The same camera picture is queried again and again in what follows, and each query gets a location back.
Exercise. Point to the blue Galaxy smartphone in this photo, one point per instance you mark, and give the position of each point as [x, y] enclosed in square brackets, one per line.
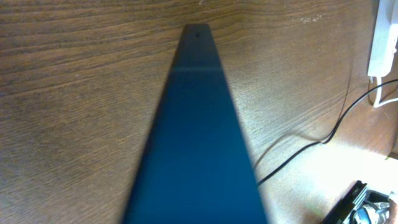
[195, 167]

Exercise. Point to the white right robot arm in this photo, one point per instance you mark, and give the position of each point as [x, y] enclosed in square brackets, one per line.
[364, 204]

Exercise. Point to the white power strip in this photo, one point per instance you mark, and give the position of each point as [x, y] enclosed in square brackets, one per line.
[384, 43]

